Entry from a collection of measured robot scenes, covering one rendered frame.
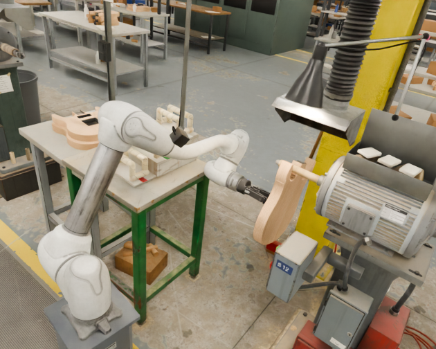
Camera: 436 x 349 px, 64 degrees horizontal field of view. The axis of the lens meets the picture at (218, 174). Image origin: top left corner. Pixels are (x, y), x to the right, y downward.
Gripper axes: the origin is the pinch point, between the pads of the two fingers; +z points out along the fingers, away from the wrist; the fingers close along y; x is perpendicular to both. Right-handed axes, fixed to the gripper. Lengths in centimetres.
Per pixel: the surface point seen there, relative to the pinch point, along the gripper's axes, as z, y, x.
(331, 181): 22.0, 20.2, 21.7
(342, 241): 33.6, 14.4, 2.2
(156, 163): -65, 10, -8
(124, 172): -79, 16, -19
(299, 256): 25.0, 32.4, -4.9
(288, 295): 26.5, 30.1, -20.8
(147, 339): -42, -3, -112
